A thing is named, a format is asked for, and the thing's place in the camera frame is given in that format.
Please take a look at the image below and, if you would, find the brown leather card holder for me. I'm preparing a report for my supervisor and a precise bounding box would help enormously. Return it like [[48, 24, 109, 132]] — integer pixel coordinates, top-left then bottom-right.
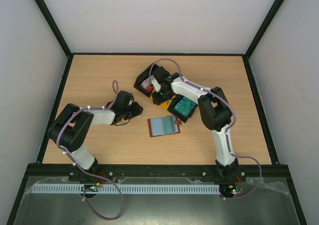
[[148, 115, 180, 137]]

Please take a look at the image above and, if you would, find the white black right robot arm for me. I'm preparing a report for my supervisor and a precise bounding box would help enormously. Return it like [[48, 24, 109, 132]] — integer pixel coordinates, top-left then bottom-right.
[[149, 66, 238, 181]]

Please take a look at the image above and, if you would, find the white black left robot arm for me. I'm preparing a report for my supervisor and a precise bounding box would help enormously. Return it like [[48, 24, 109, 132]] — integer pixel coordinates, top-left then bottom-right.
[[48, 91, 143, 173]]

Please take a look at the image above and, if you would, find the red white card stack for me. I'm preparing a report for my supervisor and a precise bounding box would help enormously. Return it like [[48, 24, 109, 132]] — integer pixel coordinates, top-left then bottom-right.
[[140, 78, 153, 93]]

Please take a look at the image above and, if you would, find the green card stack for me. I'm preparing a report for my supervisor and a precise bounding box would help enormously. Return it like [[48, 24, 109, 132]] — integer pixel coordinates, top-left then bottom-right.
[[174, 97, 197, 117]]

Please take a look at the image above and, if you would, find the yellow plastic bin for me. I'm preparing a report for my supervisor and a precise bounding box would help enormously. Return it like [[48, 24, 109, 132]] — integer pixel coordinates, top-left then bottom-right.
[[150, 89, 176, 111]]

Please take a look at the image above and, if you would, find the black plastic bin right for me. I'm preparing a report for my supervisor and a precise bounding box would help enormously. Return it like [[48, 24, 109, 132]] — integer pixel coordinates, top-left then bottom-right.
[[167, 95, 197, 123]]

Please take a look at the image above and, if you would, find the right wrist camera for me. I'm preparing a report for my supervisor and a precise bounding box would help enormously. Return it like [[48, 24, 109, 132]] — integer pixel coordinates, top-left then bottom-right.
[[150, 76, 161, 92]]

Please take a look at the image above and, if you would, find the light blue cable duct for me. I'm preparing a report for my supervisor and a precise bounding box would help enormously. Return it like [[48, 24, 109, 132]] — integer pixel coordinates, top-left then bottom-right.
[[29, 184, 220, 195]]

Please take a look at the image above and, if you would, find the black metal frame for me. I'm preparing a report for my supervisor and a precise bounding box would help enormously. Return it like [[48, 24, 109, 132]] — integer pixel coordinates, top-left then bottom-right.
[[6, 0, 307, 225]]

